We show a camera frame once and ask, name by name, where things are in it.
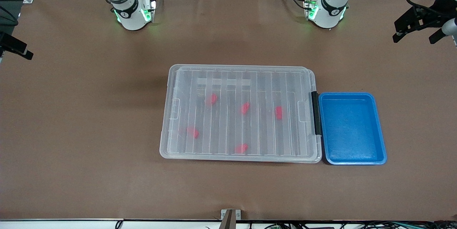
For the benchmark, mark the brown vertical bar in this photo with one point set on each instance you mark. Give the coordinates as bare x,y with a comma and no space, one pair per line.
228,222

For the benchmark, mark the red block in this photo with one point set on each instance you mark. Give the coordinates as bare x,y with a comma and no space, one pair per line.
245,108
194,132
241,148
279,112
212,99

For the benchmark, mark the clear plastic storage box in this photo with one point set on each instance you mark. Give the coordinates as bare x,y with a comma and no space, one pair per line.
285,161

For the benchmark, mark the blue plastic tray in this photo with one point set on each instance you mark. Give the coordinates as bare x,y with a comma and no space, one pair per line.
350,136

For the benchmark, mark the grey metal bracket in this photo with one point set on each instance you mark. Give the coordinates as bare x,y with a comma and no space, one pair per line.
238,214

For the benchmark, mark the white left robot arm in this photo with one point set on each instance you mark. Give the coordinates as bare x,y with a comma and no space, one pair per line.
330,18

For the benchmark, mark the clear plastic box lid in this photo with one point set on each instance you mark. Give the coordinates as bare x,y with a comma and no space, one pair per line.
185,114

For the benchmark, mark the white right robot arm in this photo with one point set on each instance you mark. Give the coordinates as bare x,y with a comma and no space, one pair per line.
130,20

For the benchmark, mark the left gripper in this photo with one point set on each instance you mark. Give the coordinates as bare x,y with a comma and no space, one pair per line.
430,15

